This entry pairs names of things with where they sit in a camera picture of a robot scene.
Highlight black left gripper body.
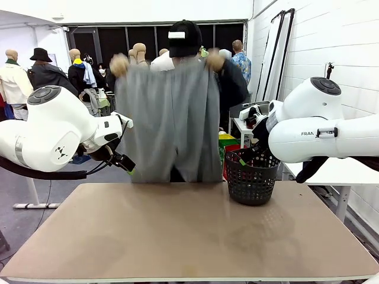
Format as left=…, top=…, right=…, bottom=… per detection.
left=92, top=144, right=137, bottom=173

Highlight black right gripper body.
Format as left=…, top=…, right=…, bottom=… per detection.
left=251, top=117, right=271, bottom=152

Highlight grey training pants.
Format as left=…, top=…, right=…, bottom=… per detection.
left=114, top=60, right=221, bottom=183

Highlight person's left forearm dark sleeve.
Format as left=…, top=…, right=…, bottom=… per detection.
left=219, top=60, right=250, bottom=103

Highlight person's left hand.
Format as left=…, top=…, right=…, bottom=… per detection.
left=205, top=49, right=226, bottom=73

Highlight person's right hand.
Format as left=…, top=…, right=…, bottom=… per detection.
left=109, top=53, right=130, bottom=78

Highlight small white table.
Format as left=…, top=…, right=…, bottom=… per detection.
left=232, top=117, right=256, bottom=149

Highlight colourful plastic crate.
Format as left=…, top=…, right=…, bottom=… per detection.
left=218, top=131, right=241, bottom=180

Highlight black perforated laundry basket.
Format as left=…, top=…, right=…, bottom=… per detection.
left=224, top=146, right=281, bottom=206

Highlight person's torso dark shirt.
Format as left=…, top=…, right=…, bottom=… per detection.
left=169, top=164, right=188, bottom=183

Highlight black-framed white panel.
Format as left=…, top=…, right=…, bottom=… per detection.
left=256, top=10, right=287, bottom=102
left=274, top=8, right=296, bottom=102

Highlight person wearing white face mask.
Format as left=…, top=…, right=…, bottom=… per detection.
left=96, top=62, right=115, bottom=93

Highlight large white side table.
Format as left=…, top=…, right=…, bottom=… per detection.
left=281, top=161, right=379, bottom=223

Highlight white table leg stand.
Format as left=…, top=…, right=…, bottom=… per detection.
left=12, top=177, right=62, bottom=209

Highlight mannequin with yellow blue scarf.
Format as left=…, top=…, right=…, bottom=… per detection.
left=68, top=49, right=97, bottom=99

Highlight bare beige mannequin head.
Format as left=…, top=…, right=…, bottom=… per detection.
left=128, top=43, right=149, bottom=67

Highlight figure with black bucket hat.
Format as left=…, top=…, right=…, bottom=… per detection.
left=27, top=47, right=78, bottom=96

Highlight black baseball cap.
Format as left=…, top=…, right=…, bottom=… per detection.
left=168, top=20, right=204, bottom=59

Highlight mannequin in white jacket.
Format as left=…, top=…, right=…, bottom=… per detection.
left=0, top=49, right=34, bottom=121

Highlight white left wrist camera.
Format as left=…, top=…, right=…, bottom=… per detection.
left=111, top=112, right=134, bottom=128

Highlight black right arm cable sleeve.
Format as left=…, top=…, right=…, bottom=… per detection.
left=294, top=156, right=379, bottom=185

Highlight black arm cable sleeve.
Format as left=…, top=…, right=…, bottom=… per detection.
left=294, top=156, right=379, bottom=185
left=0, top=155, right=88, bottom=180

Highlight black left arm cable sleeve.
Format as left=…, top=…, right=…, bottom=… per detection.
left=0, top=155, right=88, bottom=180

